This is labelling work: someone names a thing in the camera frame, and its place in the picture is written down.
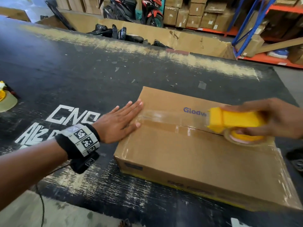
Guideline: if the long flat cardboard plank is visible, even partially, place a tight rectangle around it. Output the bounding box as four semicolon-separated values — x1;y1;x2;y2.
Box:
255;37;303;54

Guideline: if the blue orange shelving rack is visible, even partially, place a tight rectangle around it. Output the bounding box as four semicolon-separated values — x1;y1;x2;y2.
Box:
163;0;240;38
227;0;303;69

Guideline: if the person's left forearm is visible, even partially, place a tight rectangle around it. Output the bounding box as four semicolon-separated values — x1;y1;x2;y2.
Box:
0;139;69;212

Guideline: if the pile of black wrapped parcels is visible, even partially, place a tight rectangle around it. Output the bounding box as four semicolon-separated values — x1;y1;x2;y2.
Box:
87;23;174;49

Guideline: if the leaning tall cardboard carton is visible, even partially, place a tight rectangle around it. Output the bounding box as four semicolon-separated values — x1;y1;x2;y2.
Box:
235;34;265;57

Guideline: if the stack of large plain cartons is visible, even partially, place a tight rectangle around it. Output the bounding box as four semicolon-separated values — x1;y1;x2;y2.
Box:
55;0;105;15

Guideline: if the red motorcycle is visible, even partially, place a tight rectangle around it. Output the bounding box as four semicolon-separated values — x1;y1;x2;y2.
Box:
141;0;164;28

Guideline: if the person's right hand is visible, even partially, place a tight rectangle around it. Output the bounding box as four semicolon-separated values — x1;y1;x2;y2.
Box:
219;98;303;140

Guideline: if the person's left hand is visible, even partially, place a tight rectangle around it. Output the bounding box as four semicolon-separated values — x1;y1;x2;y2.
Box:
92;99;144;144

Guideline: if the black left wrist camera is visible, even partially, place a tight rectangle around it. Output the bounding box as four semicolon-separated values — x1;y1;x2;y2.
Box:
70;151;100;175

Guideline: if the left wrist tracker band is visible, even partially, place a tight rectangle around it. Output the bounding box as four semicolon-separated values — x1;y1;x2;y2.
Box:
55;123;101;160

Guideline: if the blue orange shelving with boxes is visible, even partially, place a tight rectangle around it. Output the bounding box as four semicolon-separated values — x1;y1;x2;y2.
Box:
163;0;303;65

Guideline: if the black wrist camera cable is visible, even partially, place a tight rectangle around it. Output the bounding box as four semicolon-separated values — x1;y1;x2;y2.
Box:
35;163;71;227

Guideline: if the brown cardboard box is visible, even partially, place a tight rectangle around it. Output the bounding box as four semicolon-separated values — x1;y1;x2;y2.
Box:
113;86;303;212

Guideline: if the large open cardboard bin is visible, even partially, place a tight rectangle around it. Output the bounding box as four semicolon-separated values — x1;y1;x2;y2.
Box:
37;12;237;61

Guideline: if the blue white round item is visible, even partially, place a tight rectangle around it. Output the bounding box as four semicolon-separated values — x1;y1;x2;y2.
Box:
267;48;290;59

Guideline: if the black long strip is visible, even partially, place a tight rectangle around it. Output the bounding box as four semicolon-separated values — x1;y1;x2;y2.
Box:
45;0;77;32

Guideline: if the yellow spare tape dispenser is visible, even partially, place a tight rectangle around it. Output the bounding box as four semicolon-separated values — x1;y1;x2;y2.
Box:
0;80;18;113

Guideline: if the black motorcycle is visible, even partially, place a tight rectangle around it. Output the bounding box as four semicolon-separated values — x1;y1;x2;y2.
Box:
99;0;142;23

